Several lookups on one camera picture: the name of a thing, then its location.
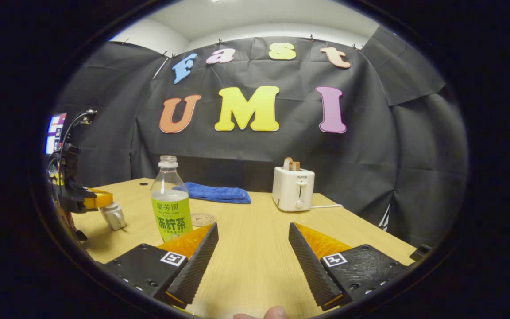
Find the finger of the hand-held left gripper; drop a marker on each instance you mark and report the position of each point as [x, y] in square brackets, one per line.
[100, 198]

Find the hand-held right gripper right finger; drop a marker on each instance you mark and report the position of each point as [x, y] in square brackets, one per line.
[308, 266]

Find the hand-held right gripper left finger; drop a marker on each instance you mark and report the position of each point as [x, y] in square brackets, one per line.
[195, 266]

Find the white teacup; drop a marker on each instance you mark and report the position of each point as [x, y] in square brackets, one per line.
[117, 219]

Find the round wooden coaster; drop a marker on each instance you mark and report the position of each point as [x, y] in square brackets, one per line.
[204, 219]

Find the green label water bottle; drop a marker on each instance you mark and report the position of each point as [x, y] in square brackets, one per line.
[171, 212]

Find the computer monitor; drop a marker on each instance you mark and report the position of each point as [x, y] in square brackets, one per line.
[55, 130]

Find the blue towel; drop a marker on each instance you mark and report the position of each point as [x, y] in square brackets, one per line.
[219, 193]

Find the white toaster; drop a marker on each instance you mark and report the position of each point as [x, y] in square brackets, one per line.
[292, 190]

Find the bread slice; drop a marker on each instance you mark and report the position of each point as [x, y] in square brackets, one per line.
[290, 165]

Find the black backdrop cloth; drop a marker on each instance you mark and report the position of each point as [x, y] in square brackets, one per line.
[361, 146]

